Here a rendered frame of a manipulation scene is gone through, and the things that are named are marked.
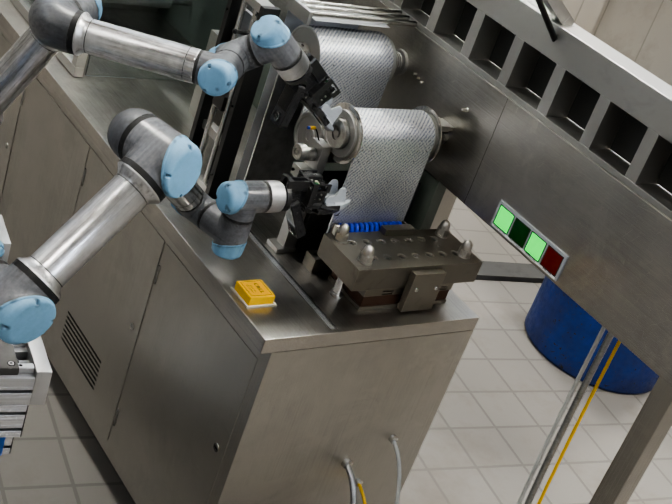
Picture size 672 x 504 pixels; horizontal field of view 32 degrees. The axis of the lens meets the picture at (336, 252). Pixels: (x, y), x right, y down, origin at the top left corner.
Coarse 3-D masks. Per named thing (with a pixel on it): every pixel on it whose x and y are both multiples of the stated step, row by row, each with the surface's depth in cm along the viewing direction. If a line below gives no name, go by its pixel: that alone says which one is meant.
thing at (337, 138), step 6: (336, 120) 281; (342, 120) 279; (336, 126) 282; (342, 126) 279; (348, 126) 279; (330, 132) 283; (336, 132) 281; (342, 132) 279; (348, 132) 279; (330, 138) 283; (336, 138) 282; (342, 138) 279; (348, 138) 279; (330, 144) 283; (336, 144) 281; (342, 144) 280
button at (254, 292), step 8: (248, 280) 275; (256, 280) 276; (240, 288) 272; (248, 288) 272; (256, 288) 273; (264, 288) 274; (248, 296) 269; (256, 296) 270; (264, 296) 271; (272, 296) 272; (248, 304) 270; (256, 304) 271
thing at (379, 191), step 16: (352, 176) 283; (368, 176) 286; (384, 176) 290; (400, 176) 293; (416, 176) 296; (352, 192) 287; (368, 192) 290; (384, 192) 293; (400, 192) 296; (352, 208) 290; (368, 208) 293; (384, 208) 296; (400, 208) 300
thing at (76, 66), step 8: (16, 0) 378; (24, 8) 373; (24, 16) 373; (64, 56) 351; (80, 56) 344; (64, 64) 351; (72, 64) 347; (80, 64) 346; (72, 72) 347; (80, 72) 347
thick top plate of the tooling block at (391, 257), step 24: (360, 240) 287; (384, 240) 291; (408, 240) 296; (432, 240) 299; (456, 240) 304; (336, 264) 280; (360, 264) 276; (384, 264) 280; (408, 264) 284; (432, 264) 288; (456, 264) 292; (480, 264) 298; (360, 288) 277; (384, 288) 282
